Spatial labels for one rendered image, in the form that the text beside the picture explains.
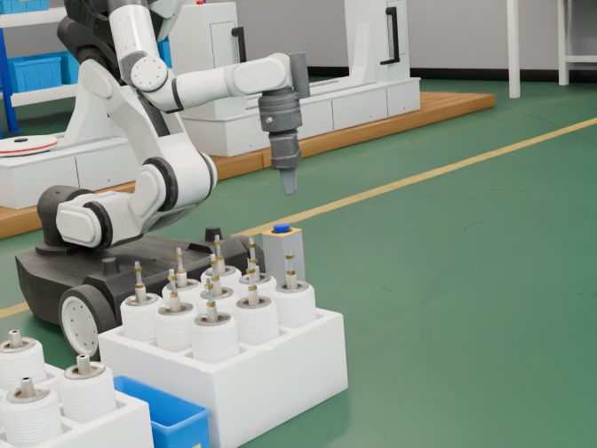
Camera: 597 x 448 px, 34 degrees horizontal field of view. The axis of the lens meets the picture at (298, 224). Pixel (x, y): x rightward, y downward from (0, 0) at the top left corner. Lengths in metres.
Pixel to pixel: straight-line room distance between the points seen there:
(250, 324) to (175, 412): 0.23
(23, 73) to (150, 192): 4.71
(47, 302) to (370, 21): 3.39
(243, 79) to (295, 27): 6.90
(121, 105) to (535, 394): 1.23
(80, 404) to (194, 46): 3.21
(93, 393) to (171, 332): 0.32
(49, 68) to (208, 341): 5.39
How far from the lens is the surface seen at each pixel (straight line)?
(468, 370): 2.35
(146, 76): 2.11
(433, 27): 7.94
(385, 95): 5.60
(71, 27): 2.73
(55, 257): 2.99
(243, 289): 2.24
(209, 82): 2.09
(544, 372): 2.34
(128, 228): 2.71
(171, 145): 2.54
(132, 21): 2.21
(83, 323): 2.58
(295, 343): 2.11
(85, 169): 4.30
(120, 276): 2.57
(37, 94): 7.20
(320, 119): 5.21
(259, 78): 2.04
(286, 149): 2.07
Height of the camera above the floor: 0.93
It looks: 14 degrees down
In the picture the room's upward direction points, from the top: 5 degrees counter-clockwise
